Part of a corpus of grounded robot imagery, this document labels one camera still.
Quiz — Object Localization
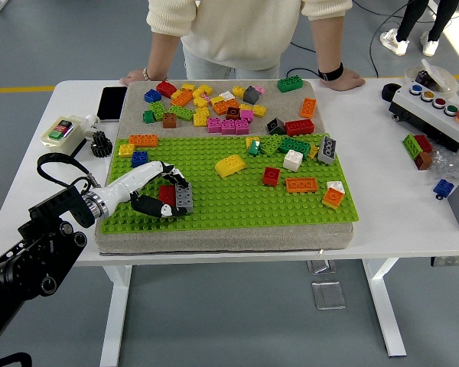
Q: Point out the black smartphone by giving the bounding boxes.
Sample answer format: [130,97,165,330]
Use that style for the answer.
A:
[96,86,129,122]

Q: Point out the black gear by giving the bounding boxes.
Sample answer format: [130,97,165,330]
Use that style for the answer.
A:
[90,130,113,158]

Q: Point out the yellow curved brick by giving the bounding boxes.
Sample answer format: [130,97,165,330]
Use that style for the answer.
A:
[214,154,248,179]

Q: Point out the clear floor plate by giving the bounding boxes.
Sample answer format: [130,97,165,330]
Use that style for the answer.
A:
[307,259,340,274]
[311,281,347,310]

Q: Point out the green studded baseplate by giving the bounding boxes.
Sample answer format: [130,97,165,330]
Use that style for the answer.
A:
[98,133,360,235]

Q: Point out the black tape roll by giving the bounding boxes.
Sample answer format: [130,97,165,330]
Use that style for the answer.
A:
[381,83,405,103]

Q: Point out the black floor cable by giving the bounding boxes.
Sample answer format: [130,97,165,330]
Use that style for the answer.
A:
[285,41,340,80]
[369,0,420,78]

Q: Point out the orange and yellow brick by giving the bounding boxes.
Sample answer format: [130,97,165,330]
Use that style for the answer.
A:
[321,187,346,210]

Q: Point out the table height control panel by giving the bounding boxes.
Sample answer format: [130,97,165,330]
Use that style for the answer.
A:
[430,256,459,268]

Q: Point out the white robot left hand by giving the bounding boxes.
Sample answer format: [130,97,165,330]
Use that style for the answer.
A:
[98,160,191,220]

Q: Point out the person's left hand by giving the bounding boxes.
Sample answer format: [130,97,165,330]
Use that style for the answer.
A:
[321,68,367,92]

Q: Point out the dark green toy brick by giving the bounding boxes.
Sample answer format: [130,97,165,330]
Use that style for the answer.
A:
[278,137,312,158]
[277,75,305,93]

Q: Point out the dark grey sloped brick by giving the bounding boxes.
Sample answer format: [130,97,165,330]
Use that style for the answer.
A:
[243,86,261,105]

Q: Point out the white table leg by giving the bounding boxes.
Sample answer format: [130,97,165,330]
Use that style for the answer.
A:
[99,265,134,367]
[361,258,408,359]

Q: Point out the white button control box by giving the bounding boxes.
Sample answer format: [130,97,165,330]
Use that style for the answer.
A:
[389,82,459,153]

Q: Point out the black sloped brick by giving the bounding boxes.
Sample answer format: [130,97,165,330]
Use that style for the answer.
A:
[266,117,288,135]

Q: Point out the clear plastic bag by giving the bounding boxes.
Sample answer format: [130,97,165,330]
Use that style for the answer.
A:
[428,147,459,180]

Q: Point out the small white fitting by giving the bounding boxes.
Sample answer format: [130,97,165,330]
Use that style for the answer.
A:
[83,113,101,137]

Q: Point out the blue brick with key ring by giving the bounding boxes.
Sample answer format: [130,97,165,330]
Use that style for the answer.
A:
[432,178,455,200]

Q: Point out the person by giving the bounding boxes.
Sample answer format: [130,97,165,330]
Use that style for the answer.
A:
[146,0,353,80]
[379,0,459,57]

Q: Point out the black smartwatch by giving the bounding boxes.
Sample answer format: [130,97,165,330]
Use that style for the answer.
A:
[317,62,345,82]

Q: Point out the light green toy brick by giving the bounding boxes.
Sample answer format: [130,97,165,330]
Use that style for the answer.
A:
[149,101,168,122]
[167,105,197,122]
[402,134,422,157]
[260,134,284,157]

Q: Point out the long red toy brick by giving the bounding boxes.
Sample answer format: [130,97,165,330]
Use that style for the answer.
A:
[158,185,177,207]

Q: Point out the cream switch box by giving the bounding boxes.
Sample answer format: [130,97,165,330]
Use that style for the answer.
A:
[41,115,87,156]

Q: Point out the orange toy brick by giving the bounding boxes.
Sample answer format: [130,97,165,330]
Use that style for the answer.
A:
[129,133,159,149]
[300,98,317,119]
[213,99,240,115]
[285,177,318,194]
[171,89,195,108]

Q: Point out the long grey toy brick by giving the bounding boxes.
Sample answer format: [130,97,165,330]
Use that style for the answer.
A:
[174,182,194,214]

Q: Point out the person's right hand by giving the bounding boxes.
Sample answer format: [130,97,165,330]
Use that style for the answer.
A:
[119,70,151,86]

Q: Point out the grey hollow toy brick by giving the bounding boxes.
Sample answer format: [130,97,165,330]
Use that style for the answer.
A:
[317,135,337,166]

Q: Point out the clear lidded plastic container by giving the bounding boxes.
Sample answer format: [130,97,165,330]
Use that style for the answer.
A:
[404,59,459,96]

